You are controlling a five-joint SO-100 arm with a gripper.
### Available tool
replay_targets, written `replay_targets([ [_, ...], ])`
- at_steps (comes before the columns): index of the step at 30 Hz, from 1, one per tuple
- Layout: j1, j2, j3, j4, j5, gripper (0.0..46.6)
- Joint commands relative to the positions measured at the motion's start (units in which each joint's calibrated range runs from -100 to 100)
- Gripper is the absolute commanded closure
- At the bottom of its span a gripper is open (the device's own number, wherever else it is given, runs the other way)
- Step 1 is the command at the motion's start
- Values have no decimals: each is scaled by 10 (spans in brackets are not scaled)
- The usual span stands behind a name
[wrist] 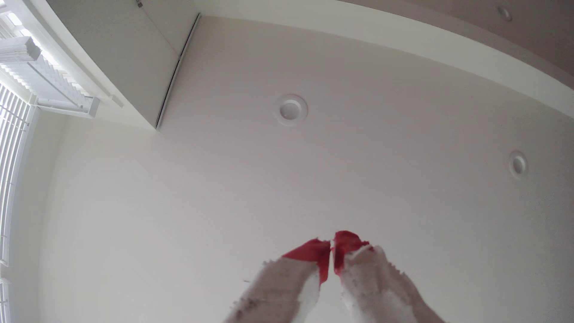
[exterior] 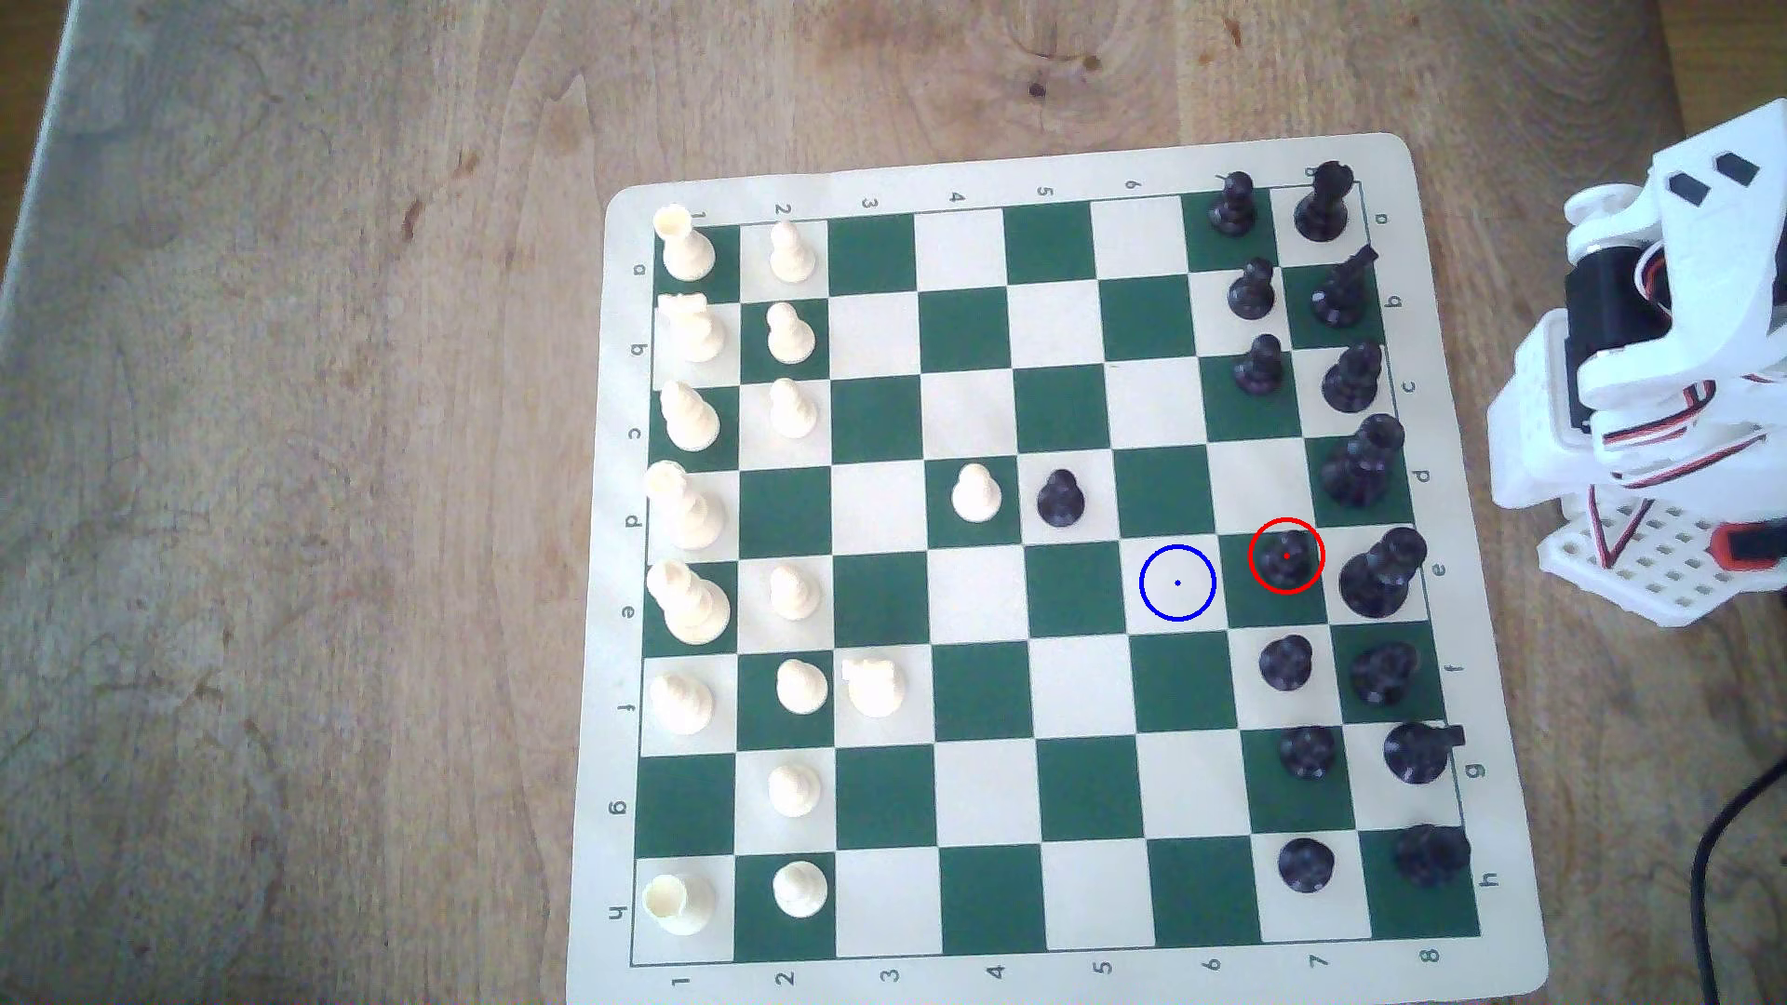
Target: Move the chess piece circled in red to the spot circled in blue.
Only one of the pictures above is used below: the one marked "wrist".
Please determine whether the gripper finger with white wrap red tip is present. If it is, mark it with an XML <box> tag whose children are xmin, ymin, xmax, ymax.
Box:
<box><xmin>223</xmin><ymin>238</ymin><xmax>332</xmax><ymax>323</ymax></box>
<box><xmin>333</xmin><ymin>230</ymin><xmax>445</xmax><ymax>323</ymax></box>

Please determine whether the white slatted window blind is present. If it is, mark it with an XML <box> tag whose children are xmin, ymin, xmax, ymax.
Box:
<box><xmin>0</xmin><ymin>83</ymin><xmax>37</xmax><ymax>266</ymax></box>

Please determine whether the raised white window blind stack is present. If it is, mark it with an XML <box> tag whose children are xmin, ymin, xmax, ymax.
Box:
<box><xmin>0</xmin><ymin>36</ymin><xmax>100</xmax><ymax>118</ymax></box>

